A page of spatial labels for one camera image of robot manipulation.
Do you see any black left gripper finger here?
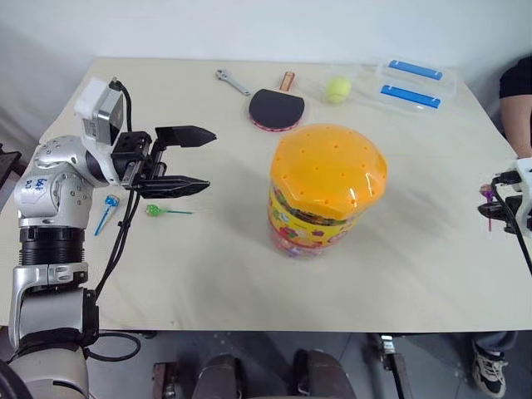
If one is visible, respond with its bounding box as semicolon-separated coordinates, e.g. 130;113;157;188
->
135;175;211;200
154;125;219;150

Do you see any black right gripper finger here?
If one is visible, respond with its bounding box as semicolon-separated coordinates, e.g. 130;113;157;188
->
491;170;521;187
476;202;506;220

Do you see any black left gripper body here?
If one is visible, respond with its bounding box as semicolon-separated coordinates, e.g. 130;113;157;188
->
111;131;168;190

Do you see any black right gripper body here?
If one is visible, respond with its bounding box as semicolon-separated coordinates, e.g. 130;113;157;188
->
501;182;527;234

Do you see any purple lollipop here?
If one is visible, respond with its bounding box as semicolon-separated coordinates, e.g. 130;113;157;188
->
479;184;499;234

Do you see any clear printed lollipop jar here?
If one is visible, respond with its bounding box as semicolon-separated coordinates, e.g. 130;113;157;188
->
267;186;367;259

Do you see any orange perforated jar lid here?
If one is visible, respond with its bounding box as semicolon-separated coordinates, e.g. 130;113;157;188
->
268;122;390;220

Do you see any green lollipop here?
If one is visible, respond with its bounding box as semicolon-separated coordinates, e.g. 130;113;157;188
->
145;203;194;219

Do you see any blue lollipop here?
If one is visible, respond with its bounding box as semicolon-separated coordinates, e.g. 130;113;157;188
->
93;195;121;237

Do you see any silver adjustable wrench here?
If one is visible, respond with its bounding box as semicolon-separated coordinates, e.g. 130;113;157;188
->
214;68;252;97

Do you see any black table tennis paddle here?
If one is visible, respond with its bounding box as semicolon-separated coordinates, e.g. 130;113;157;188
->
248;71;306;133

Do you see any person's black sleeve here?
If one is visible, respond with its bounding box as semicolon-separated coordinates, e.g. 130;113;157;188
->
498;56;532;101

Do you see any black object beside table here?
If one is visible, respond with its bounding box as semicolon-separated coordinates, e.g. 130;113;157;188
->
0;143;22;197

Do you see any clear container with blue latches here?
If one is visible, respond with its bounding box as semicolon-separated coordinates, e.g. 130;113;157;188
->
371;57;459;118

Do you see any person's jeans leg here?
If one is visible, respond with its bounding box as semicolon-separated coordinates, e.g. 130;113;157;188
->
472;330;520;355

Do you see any yellow tennis ball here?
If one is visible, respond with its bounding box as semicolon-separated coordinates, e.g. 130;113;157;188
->
324;76;353;104

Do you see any person's white sneaker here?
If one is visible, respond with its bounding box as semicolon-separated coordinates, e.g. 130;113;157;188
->
470;340;510;397

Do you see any clear open plastic container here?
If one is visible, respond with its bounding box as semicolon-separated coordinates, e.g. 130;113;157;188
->
322;62;375;107

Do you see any metal table leg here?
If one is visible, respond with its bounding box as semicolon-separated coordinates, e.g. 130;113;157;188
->
365;332;413;399

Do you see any dark rounded shape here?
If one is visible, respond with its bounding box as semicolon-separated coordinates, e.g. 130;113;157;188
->
200;352;247;399
292;348;357;399

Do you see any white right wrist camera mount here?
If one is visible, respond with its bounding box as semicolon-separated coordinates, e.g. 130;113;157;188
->
510;156;532;234

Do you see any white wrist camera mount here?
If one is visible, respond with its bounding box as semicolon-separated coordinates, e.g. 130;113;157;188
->
73;76;128;147
510;156;532;234

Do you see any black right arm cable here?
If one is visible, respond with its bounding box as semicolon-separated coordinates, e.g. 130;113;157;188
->
491;176;532;276

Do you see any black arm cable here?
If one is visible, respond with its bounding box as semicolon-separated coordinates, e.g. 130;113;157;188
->
491;176;532;276
82;76;142;362

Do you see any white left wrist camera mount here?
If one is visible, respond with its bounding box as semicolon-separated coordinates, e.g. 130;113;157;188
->
73;76;128;147

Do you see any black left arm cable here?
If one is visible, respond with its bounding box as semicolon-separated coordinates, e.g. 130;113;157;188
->
82;76;142;362

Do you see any rusty brown metal bracket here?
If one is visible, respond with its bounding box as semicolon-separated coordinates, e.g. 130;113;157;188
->
151;361;180;399

